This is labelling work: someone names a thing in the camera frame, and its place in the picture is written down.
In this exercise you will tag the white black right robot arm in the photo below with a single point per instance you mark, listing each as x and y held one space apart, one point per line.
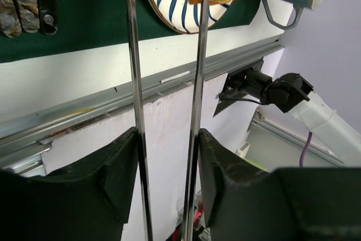
293 95

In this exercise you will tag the silver metal tongs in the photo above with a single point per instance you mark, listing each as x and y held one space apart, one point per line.
193 149

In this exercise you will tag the dark green placemat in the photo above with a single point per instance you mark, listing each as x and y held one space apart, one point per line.
88 24

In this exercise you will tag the knife with patterned handle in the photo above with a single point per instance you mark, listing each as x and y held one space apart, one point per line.
10 24

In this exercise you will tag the white blue striped plate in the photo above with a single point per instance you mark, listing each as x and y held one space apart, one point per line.
182 16

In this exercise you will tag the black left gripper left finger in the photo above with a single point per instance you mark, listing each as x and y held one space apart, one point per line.
89 199

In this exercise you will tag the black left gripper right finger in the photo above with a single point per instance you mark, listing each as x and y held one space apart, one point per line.
243 202

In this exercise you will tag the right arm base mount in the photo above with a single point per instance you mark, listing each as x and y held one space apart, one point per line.
231 85

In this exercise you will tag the aluminium table edge rail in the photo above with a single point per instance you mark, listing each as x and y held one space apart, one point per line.
66 132

